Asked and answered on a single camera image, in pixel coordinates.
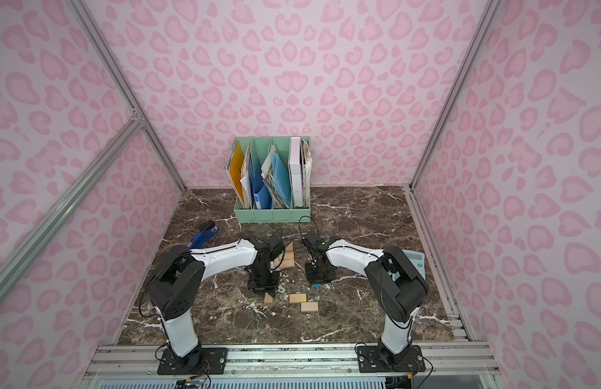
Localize mint green file organizer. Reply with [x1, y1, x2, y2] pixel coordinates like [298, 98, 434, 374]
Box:
[226, 135, 313, 225]

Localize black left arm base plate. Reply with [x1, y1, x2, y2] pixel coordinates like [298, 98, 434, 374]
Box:
[157, 346, 228, 375]

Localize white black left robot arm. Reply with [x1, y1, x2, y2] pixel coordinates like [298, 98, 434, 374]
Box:
[143, 235, 286, 366]

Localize aluminium front rail frame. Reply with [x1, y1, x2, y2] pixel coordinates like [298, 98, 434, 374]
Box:
[80, 342, 506, 388]

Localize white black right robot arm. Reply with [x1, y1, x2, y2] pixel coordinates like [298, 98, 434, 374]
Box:
[302, 231, 429, 366]

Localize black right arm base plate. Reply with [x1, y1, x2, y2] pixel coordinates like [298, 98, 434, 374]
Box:
[355, 343, 427, 375]

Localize teal desk calculator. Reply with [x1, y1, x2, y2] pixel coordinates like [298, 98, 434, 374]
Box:
[403, 250, 426, 279]

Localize blue black stapler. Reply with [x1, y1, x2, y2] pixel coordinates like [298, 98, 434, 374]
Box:
[186, 220, 219, 250]

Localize papers and folders stack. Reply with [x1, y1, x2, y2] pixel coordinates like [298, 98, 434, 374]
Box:
[224, 137, 314, 210]

